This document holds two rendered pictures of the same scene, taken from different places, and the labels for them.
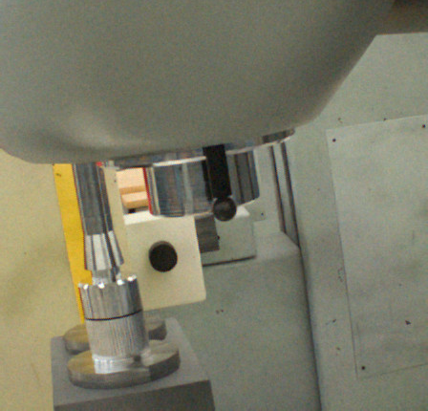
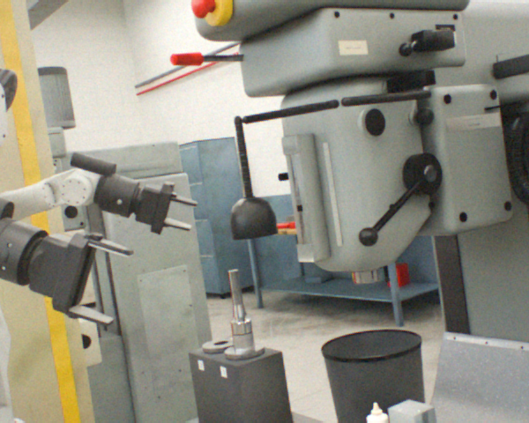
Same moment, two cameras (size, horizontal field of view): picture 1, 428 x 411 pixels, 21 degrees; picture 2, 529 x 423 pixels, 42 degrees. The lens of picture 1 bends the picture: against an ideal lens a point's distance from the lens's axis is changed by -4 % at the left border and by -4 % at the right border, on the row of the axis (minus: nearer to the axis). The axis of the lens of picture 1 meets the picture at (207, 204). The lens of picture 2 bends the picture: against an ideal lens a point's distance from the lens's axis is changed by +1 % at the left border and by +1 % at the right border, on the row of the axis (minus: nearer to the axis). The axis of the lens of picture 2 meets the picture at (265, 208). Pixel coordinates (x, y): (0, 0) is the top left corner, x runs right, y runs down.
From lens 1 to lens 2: 0.86 m
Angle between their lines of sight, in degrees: 28
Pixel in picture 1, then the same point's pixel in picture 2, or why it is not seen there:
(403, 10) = not seen: hidden behind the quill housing
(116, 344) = (248, 343)
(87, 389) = (241, 360)
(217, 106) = (391, 256)
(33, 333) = (31, 386)
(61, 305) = (47, 369)
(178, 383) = (273, 353)
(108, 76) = (378, 249)
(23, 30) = not seen: hidden behind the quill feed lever
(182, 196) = (369, 278)
